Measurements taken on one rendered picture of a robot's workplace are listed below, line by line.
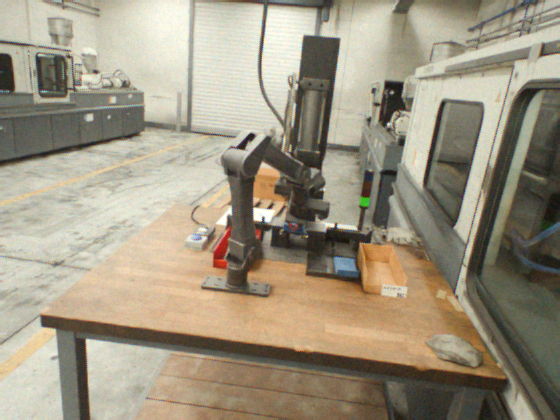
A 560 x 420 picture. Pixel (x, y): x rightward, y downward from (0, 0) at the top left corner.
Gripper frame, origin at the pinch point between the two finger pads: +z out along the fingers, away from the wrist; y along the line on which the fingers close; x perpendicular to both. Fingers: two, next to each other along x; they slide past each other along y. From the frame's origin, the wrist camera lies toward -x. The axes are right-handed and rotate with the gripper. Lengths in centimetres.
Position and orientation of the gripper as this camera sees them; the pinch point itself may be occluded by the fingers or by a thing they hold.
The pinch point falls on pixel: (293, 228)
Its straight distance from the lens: 144.9
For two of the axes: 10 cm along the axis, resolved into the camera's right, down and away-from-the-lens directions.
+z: -1.1, 6.6, 7.4
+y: 1.7, -7.2, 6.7
